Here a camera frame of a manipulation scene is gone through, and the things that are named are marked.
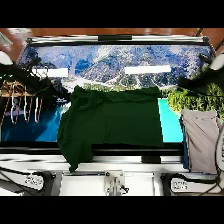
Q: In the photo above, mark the dark green T-shirt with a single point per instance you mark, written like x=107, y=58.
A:
x=116, y=116

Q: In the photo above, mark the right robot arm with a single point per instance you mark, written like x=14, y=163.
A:
x=203, y=83

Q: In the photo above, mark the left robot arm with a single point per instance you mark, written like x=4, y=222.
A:
x=28, y=80

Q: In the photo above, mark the blue garment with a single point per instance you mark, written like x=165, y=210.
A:
x=185, y=150

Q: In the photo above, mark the grey garment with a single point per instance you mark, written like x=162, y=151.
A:
x=203, y=140

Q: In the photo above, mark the silver frame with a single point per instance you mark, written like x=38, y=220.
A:
x=100, y=165

